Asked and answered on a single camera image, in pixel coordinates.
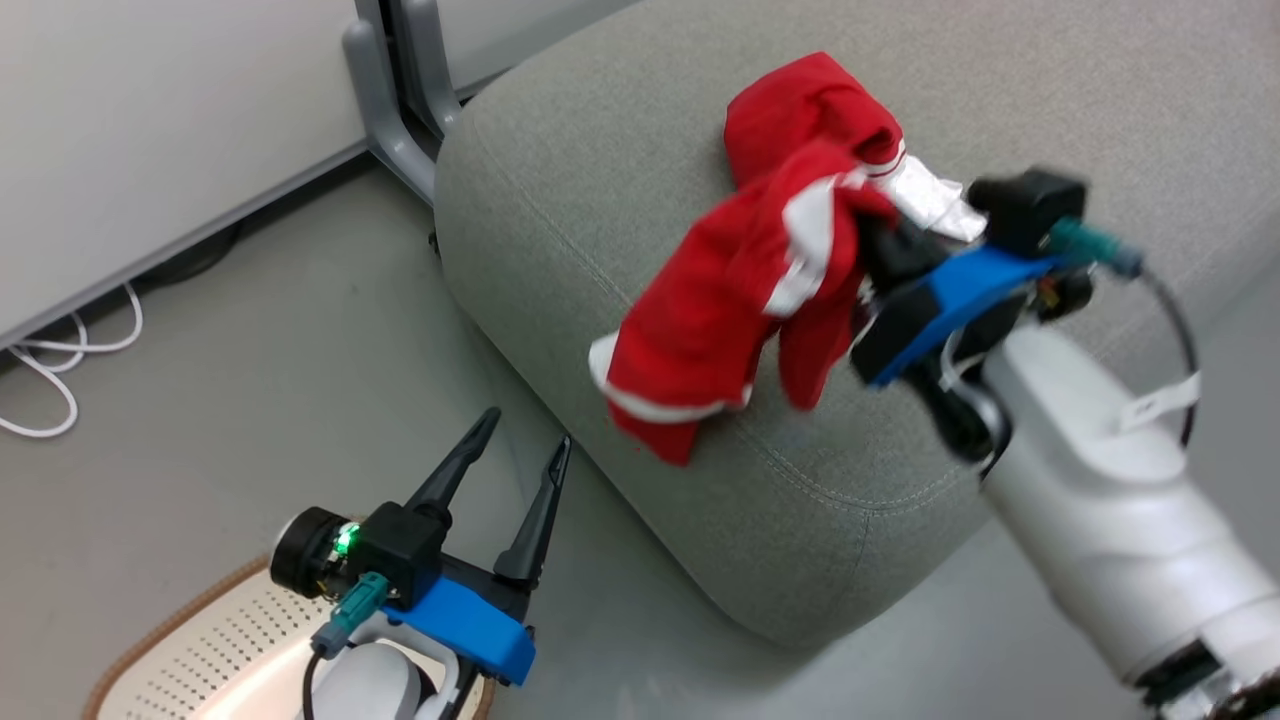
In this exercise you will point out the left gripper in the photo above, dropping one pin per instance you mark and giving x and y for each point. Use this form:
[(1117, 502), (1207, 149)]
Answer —
[(490, 592)]

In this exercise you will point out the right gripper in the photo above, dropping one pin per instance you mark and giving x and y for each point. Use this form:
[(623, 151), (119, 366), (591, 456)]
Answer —
[(890, 335)]

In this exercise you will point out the red garment with white trim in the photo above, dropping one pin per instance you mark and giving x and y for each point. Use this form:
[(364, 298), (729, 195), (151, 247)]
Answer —
[(690, 330)]

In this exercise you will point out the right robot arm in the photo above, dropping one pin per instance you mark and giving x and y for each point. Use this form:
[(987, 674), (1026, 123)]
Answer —
[(1100, 520)]

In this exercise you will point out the white perforated laundry basket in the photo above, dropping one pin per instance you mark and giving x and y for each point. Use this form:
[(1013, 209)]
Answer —
[(200, 650)]

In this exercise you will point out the grey fabric sofa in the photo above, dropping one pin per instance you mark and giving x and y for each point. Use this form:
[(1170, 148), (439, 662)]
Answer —
[(600, 150)]

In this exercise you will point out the right blue camera mount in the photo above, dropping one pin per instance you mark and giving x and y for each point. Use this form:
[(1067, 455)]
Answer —
[(960, 290)]

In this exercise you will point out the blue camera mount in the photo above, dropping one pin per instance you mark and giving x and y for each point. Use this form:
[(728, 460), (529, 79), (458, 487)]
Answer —
[(960, 290), (470, 630)]

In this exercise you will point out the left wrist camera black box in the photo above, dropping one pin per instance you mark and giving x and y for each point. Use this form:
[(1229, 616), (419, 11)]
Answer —
[(400, 555)]

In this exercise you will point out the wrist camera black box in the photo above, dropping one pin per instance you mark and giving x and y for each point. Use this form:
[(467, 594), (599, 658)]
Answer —
[(400, 555), (1025, 210)]

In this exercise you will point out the left blue camera mount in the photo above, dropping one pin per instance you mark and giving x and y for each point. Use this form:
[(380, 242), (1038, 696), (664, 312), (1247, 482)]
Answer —
[(470, 630)]

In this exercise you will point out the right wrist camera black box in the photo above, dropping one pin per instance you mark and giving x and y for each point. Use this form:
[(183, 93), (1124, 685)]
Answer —
[(1025, 210)]

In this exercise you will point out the grey metal partition post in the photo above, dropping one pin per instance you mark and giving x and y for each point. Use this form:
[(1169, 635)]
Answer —
[(400, 130)]

